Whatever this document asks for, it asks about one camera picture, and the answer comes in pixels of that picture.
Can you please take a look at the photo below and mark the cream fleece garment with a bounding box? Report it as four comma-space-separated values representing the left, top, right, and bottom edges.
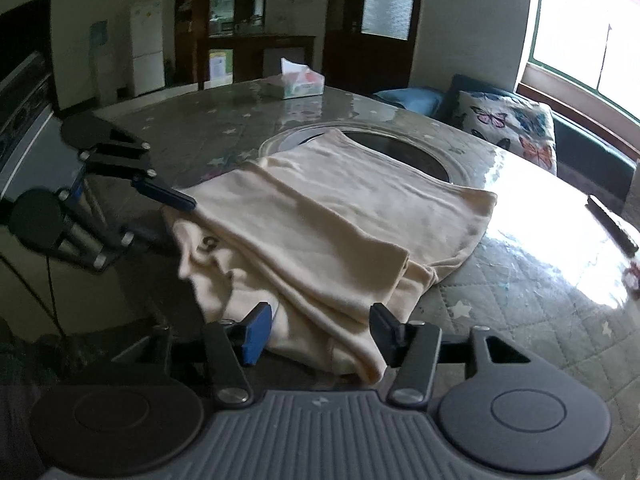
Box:
162, 129, 499, 387

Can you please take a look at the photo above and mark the blue sofa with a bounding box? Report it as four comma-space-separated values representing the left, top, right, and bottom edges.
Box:
372, 74, 640, 202

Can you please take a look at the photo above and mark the blue cushion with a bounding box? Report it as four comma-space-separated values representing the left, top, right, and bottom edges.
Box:
372, 88, 446, 117

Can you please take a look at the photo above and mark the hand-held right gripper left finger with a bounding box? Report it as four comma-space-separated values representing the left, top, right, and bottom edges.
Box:
112, 302, 273, 406

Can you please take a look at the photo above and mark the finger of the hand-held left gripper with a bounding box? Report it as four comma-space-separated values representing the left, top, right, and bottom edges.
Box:
82, 142, 197, 212
92, 225, 173, 271

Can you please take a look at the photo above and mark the tissue box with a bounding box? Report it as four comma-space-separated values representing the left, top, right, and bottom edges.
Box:
262, 57, 325, 100

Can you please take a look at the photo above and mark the round black inset cooktop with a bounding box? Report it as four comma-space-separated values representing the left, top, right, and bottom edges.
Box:
259, 127, 454, 184

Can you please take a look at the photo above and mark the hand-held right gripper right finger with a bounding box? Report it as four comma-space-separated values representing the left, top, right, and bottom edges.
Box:
370, 304, 531, 406

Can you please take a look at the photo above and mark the green framed window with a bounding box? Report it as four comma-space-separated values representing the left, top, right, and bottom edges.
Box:
519, 0, 640, 127

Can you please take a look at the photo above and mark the white refrigerator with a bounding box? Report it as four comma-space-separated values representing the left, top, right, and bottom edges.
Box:
130, 0, 166, 97

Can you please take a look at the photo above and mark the tall dark display cabinet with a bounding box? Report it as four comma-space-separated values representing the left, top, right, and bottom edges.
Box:
174, 0, 272, 87

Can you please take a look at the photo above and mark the low dark wooden sideboard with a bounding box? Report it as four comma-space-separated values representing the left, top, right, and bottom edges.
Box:
196, 35, 317, 87

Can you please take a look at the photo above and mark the black remote control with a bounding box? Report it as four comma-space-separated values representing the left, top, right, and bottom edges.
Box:
585, 194, 640, 255

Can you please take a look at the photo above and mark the black cable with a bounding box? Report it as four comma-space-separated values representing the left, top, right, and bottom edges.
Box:
45, 254, 67, 337

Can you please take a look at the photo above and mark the butterfly print pillow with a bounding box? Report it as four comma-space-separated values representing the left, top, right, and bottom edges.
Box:
456, 90, 559, 177

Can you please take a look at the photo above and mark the water dispenser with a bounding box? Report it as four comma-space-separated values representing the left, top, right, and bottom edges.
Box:
89, 20, 119, 107

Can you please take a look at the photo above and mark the dark wooden glass door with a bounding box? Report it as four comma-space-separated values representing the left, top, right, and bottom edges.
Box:
321, 0, 427, 97

